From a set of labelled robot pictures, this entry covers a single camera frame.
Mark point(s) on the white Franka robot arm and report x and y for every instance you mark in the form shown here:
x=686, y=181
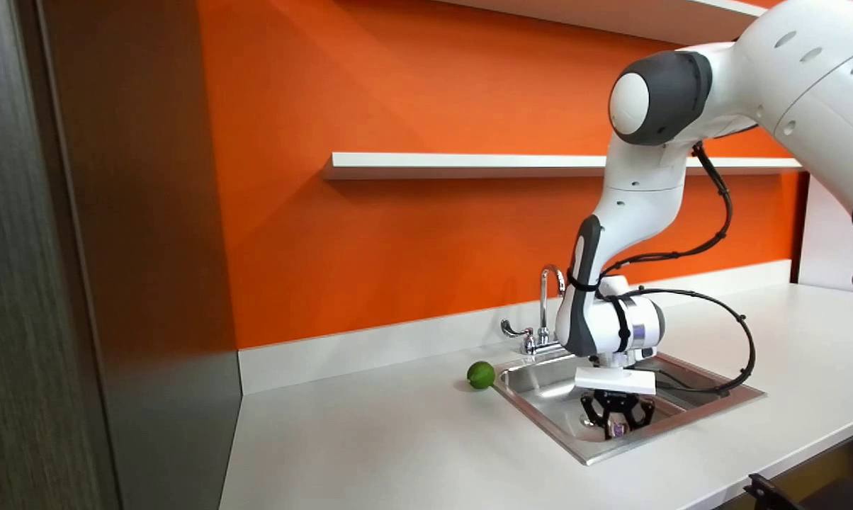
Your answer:
x=804, y=66

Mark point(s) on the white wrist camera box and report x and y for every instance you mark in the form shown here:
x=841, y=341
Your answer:
x=617, y=382

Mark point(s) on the white side panel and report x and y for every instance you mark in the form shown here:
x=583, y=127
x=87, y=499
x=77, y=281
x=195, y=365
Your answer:
x=825, y=244

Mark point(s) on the white backsplash strip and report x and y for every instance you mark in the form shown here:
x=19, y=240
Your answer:
x=399, y=344

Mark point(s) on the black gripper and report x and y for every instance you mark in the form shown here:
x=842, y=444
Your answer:
x=617, y=404

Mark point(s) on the grey wood-grain cabinet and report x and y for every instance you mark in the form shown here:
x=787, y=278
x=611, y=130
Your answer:
x=66, y=284

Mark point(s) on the green ball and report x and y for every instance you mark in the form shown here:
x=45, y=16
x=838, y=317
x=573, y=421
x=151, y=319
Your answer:
x=480, y=376

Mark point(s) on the chrome faucet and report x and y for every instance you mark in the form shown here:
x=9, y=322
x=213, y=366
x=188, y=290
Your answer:
x=543, y=314

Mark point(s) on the white floating wall shelf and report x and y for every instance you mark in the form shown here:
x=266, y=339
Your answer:
x=463, y=165

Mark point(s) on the black bracket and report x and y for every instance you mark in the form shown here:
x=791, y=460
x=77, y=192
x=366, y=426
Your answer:
x=766, y=492

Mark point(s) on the stainless steel sink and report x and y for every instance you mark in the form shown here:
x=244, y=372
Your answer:
x=549, y=385

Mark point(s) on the small brown packet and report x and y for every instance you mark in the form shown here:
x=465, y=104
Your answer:
x=618, y=429

